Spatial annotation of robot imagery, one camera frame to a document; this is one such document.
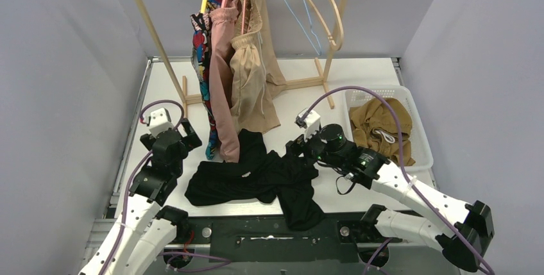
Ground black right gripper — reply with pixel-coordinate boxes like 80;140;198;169
282;122;343;172

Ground black shorts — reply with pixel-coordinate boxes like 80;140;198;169
185;129;325;231

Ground tan brown shorts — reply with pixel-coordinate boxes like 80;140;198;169
349;98;415;166

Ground blue hanger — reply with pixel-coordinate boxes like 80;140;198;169
283;0;323;56

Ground beige wooden hanger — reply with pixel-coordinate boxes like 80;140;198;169
291;0;344;52

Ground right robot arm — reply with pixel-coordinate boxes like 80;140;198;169
285;124;495;272

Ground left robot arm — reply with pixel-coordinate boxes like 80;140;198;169
80;117;202;274

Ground beige shorts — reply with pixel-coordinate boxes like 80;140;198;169
230;0;287;133

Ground colourful comic print shorts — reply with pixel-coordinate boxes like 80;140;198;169
191;0;219;160

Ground pink shorts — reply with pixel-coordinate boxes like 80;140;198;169
209;0;240;163

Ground wooden clothes rack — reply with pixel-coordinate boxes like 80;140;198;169
134;0;348;109

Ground white plastic basket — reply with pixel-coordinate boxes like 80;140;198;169
341;85;434;174

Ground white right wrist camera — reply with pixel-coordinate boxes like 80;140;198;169
295;110;321;141

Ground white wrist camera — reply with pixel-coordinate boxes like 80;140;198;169
295;110;321;141
146;107;174;138

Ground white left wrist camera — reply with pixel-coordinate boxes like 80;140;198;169
146;107;174;138

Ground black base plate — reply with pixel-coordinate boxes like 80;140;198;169
171;212;385;263

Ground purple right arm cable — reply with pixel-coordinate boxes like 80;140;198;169
303;86;496;275

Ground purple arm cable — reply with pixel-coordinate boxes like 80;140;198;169
303;86;496;275
98;99;232;275

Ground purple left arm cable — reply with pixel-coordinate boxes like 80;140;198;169
98;99;232;275

